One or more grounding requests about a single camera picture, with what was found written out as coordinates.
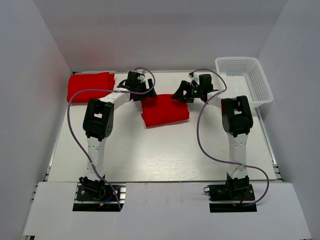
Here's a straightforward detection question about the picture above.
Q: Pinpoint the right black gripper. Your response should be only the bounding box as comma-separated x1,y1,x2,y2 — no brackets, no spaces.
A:
171,80,204,103

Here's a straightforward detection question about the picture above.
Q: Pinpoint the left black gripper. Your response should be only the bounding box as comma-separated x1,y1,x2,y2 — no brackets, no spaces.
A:
133,78,157,102

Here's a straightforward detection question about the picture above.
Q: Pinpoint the red t shirt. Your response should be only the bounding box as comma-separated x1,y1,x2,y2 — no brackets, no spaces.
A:
140,94,190,128
66,72,116,103

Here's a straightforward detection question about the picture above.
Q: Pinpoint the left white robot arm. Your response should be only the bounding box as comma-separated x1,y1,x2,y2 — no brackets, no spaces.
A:
82,67,157,182

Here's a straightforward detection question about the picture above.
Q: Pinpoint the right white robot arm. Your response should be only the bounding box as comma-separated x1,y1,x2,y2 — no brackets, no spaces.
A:
171,72,253,200

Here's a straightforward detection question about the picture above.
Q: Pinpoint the folded red t shirt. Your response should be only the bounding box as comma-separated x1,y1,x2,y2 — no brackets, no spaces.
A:
66,72,116,103

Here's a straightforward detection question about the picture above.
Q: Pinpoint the white plastic basket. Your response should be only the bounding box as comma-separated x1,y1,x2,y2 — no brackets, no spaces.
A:
215,56,274,108

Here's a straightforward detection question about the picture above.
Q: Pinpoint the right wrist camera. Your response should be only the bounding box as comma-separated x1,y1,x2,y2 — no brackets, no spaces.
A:
188,72,199,87

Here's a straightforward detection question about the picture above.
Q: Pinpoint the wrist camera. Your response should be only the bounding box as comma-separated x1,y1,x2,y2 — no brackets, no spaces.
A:
188,72,199,87
136,69,146,83

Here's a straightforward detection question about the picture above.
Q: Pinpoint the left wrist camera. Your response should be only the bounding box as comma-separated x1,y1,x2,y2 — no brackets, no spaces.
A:
136,69,146,83

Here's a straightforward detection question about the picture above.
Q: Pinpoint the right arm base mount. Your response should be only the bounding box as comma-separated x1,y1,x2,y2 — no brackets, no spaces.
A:
203,184,257,213

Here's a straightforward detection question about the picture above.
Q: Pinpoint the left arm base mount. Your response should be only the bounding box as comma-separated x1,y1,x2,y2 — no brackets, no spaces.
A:
72,183,120,212

